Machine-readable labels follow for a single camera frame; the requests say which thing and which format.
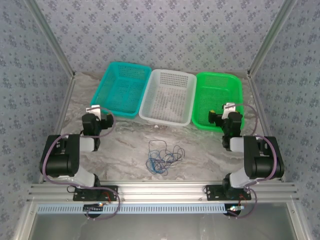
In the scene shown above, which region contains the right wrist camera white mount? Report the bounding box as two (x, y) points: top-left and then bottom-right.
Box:
(221, 102), (237, 120)

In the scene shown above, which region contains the aluminium table side rail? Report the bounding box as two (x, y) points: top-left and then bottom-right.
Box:
(38, 74), (77, 185)
(246, 73), (287, 183)

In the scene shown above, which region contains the thin black cable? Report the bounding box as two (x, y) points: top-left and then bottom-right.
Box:
(148, 139), (186, 171)

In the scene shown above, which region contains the thin purple cable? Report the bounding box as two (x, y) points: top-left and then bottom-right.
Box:
(146, 149), (176, 173)

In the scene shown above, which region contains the small black controller board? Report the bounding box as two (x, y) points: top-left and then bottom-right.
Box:
(83, 202), (105, 214)
(226, 204), (245, 216)

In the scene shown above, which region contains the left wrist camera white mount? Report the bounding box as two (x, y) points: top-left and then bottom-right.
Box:
(85, 104), (102, 121)

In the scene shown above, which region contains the green plastic basket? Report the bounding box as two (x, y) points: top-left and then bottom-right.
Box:
(191, 71), (245, 131)

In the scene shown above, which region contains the teal plastic basket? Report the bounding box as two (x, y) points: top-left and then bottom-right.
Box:
(90, 61), (152, 120)

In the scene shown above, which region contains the aluminium mounting rail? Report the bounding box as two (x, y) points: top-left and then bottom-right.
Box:
(27, 181), (300, 203)

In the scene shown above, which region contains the white plastic basket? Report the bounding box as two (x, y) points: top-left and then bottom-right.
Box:
(138, 68), (198, 127)

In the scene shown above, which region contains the aluminium frame post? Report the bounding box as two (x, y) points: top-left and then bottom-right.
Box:
(246, 0), (300, 78)
(24, 0), (76, 79)

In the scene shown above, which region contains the pale blue slotted cable duct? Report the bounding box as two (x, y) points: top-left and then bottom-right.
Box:
(36, 202), (226, 215)

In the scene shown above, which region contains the aluminium lower frame bar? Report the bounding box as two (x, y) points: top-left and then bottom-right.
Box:
(287, 201), (310, 240)
(13, 201), (38, 240)

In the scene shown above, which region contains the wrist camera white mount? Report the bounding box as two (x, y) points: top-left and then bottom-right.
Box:
(221, 102), (237, 120)
(85, 104), (102, 121)

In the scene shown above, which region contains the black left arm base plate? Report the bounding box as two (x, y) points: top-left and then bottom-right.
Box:
(72, 185), (119, 202)

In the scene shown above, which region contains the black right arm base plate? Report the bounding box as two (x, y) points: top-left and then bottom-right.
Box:
(205, 184), (252, 202)

